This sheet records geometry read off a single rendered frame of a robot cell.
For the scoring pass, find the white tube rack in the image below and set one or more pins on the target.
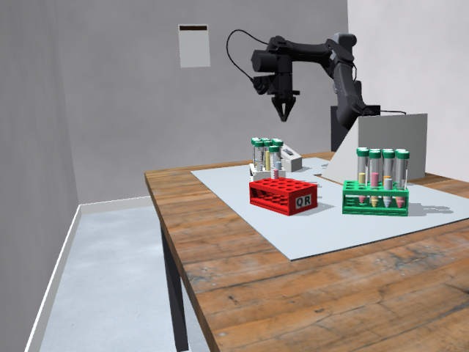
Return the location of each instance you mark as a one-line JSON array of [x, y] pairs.
[[255, 176]]

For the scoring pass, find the red test tube rack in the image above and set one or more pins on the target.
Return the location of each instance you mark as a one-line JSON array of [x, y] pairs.
[[283, 195]]

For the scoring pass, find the green test tube rack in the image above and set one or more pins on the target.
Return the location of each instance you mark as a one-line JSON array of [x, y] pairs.
[[352, 205]]

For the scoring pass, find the conical tube with yellow liquid and green cap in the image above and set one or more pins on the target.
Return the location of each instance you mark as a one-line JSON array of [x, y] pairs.
[[267, 155]]

